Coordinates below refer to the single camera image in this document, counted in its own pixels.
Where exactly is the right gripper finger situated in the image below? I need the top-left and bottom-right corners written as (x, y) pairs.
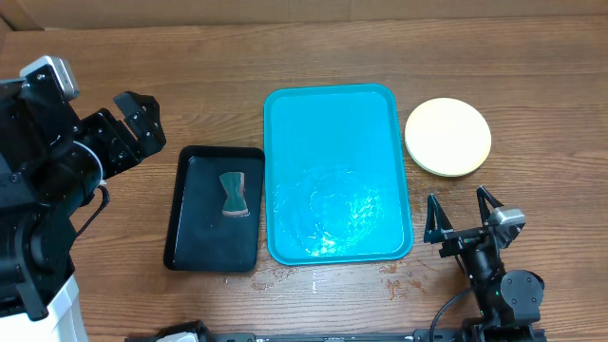
top-left (476, 185), bottom-right (503, 221)
top-left (424, 194), bottom-right (454, 244)

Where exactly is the yellow-rimmed plate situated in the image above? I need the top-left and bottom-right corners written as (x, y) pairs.
top-left (404, 98), bottom-right (492, 178)

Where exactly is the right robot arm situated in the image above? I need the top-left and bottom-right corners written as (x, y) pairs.
top-left (414, 186), bottom-right (546, 342)

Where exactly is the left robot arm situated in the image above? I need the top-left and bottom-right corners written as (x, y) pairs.
top-left (1, 70), bottom-right (166, 341)

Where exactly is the teal plastic tray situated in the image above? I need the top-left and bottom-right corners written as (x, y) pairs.
top-left (263, 84), bottom-right (414, 266)

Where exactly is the black plastic tray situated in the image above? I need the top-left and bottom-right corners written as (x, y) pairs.
top-left (163, 145), bottom-right (265, 273)

